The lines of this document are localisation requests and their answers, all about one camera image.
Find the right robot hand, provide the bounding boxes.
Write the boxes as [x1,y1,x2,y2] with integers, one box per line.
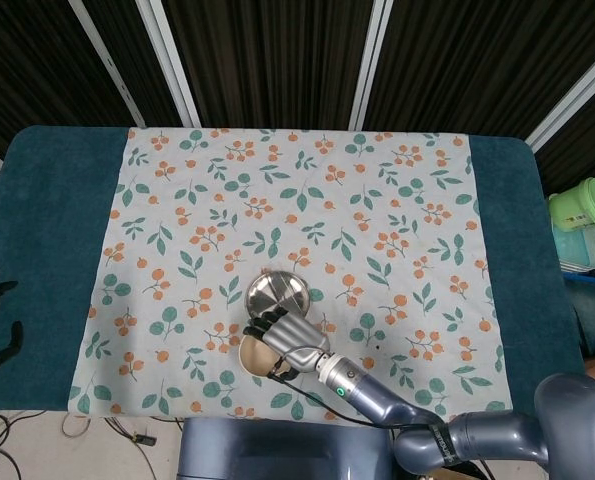
[242,305,332,382]

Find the light brown bowl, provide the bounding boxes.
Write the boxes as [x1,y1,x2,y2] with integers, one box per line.
[238,333,301,380]

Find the stainless steel plate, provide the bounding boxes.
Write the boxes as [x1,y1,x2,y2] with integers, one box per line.
[245,270,311,321]

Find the teal table cover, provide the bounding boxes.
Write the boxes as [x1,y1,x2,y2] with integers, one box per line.
[0,124,591,416]

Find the floral patterned tablecloth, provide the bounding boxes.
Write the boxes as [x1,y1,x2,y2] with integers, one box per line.
[67,126,514,434]

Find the blue-grey robot torso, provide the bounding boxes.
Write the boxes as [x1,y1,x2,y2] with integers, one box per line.
[175,417,398,480]

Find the clear blue-lidded food container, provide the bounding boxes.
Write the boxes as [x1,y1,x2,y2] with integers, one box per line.
[551,222,595,274]

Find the green lidded plastic jar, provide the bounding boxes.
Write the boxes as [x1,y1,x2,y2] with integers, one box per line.
[548,176,595,232]

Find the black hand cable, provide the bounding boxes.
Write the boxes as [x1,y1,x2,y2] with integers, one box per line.
[270,349,403,430]

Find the floor cables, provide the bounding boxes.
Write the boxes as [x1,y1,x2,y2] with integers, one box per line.
[0,408,188,480]

